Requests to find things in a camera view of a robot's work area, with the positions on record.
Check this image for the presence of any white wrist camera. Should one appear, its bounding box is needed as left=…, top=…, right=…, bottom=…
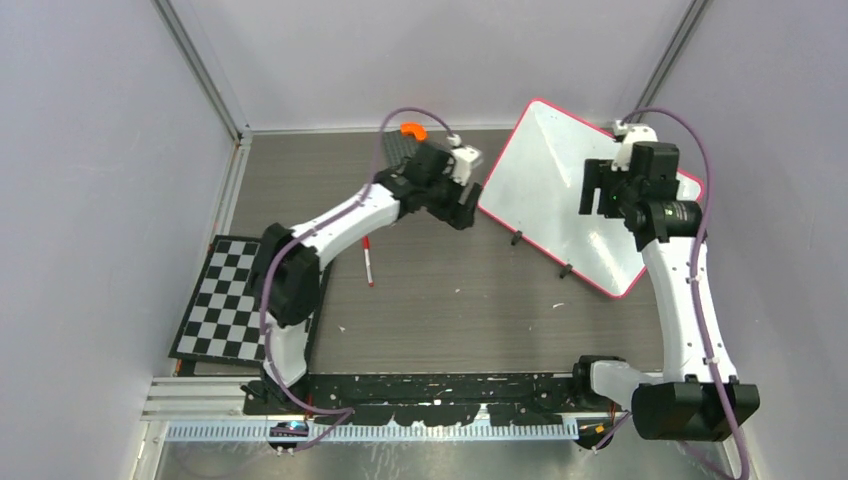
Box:
left=611, top=119, right=657, bottom=171
left=446, top=133, right=483, bottom=186

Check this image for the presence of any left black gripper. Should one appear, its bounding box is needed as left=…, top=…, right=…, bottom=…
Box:
left=424, top=168, right=482, bottom=231

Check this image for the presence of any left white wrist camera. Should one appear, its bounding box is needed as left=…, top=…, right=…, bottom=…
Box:
left=446, top=133, right=483, bottom=186

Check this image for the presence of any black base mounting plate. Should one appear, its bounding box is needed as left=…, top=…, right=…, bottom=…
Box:
left=240, top=372, right=624, bottom=427

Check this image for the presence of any orange curved plastic piece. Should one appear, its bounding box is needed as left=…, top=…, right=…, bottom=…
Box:
left=399, top=122, right=429, bottom=142

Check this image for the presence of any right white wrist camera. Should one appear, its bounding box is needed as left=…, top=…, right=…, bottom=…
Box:
left=611, top=119, right=657, bottom=171

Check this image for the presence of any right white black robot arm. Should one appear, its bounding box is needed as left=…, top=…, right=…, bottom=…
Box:
left=570, top=141, right=760, bottom=442

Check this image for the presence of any grey studded baseplate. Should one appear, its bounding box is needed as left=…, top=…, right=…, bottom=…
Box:
left=381, top=130, right=420, bottom=168

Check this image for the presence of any red capped white marker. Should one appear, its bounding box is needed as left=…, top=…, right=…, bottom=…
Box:
left=362, top=236, right=375, bottom=288

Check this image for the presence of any black white checkerboard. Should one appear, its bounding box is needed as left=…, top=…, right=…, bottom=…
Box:
left=168, top=235, right=333, bottom=369

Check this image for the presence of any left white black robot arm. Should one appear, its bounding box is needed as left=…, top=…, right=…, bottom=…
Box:
left=248, top=141, right=482, bottom=414

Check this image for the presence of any pink framed whiteboard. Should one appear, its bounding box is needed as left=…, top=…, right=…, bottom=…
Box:
left=478, top=99, right=692, bottom=304

